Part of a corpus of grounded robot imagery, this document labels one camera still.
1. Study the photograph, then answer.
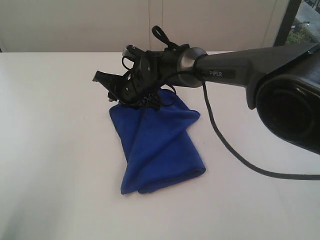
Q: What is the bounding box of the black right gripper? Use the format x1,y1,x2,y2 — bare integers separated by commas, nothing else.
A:
92,50,165,107

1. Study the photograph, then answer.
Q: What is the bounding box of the blue towel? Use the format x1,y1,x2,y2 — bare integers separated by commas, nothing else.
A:
109,89,206,195

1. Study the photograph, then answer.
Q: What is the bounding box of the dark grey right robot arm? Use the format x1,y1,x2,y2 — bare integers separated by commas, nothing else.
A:
93,43,320,153

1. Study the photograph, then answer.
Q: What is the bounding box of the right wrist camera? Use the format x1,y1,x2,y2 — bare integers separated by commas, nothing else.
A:
122,44,145,59

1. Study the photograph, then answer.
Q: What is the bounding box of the dark window frame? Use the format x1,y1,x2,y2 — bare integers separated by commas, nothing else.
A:
273,0,301,47

